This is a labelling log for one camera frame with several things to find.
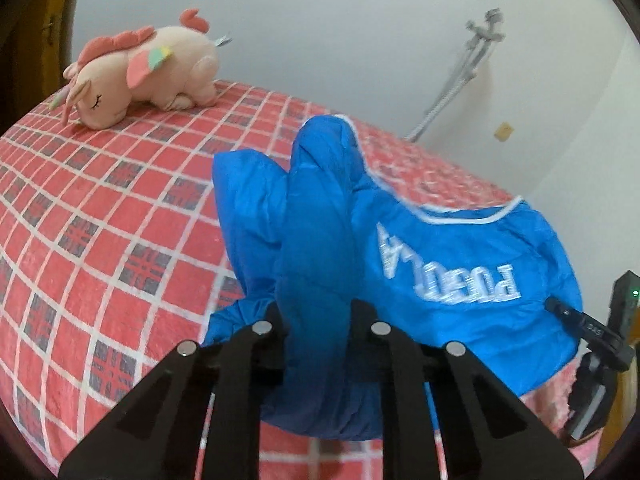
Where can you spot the yellow wall socket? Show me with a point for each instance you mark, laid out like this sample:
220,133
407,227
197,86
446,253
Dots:
503,132

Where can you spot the grey metal stand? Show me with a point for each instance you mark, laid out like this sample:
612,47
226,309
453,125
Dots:
477,52

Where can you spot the pink unicorn plush toy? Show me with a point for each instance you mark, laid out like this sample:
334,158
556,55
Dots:
171,67

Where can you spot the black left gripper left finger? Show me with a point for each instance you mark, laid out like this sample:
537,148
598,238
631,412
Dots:
195,415

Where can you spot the red plaid bed blanket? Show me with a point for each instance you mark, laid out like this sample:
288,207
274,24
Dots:
111,251

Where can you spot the blue puffer jacket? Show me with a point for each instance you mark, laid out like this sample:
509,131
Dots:
322,232

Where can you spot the wooden door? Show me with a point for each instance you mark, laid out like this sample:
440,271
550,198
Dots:
623,408

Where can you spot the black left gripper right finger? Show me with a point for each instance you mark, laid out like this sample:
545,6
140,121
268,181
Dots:
445,415

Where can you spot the wooden wardrobe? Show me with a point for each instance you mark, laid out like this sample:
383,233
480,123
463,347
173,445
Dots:
35,48

